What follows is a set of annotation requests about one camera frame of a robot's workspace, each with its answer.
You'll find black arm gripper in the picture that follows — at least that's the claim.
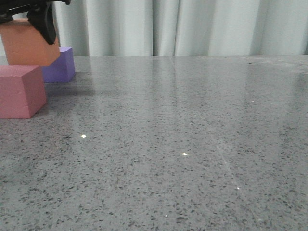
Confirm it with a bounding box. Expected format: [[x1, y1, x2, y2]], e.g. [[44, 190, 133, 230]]
[[0, 0, 71, 45]]

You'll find orange foam cube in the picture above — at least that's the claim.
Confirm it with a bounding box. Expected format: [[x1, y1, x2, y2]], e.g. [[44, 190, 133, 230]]
[[0, 19, 60, 66]]

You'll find light grey curtain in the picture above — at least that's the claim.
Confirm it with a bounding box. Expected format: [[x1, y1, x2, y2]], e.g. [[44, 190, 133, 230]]
[[53, 0, 308, 56]]

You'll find purple foam cube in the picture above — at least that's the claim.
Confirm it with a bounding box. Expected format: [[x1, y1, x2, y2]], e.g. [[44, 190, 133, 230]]
[[42, 47, 75, 83]]

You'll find pink foam cube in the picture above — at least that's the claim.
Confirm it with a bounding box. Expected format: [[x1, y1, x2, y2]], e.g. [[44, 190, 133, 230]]
[[0, 65, 47, 119]]

